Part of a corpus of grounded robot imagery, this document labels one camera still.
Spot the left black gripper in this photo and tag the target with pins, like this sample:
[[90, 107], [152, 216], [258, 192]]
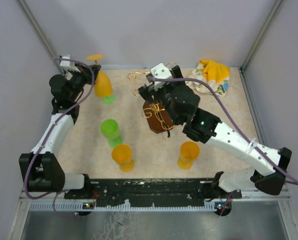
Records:
[[85, 73]]

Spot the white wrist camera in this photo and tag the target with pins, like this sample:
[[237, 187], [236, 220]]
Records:
[[68, 65], [160, 71]]

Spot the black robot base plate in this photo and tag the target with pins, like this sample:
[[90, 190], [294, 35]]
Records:
[[161, 192]]

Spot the crumpled floral yellow cloth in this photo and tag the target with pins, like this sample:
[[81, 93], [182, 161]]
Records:
[[214, 74]]

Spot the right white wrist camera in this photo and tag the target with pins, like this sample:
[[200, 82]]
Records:
[[160, 71]]

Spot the gold wire wine glass rack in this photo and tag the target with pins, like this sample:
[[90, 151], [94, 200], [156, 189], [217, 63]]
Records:
[[156, 116]]

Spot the white slotted cable duct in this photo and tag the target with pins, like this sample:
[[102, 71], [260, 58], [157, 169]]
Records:
[[84, 207]]

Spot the orange wine glass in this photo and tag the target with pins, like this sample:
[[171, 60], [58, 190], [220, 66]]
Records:
[[189, 152], [103, 87], [122, 155]]

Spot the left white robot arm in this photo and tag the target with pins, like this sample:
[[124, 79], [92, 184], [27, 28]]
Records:
[[41, 172]]

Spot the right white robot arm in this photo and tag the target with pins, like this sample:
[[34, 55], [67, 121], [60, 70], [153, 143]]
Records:
[[267, 171]]

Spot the green wine glass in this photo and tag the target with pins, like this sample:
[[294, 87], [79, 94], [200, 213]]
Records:
[[110, 130], [108, 99]]

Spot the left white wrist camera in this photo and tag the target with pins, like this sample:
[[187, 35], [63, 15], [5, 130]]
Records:
[[68, 65]]

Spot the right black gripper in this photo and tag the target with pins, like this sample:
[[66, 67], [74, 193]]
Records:
[[147, 94]]

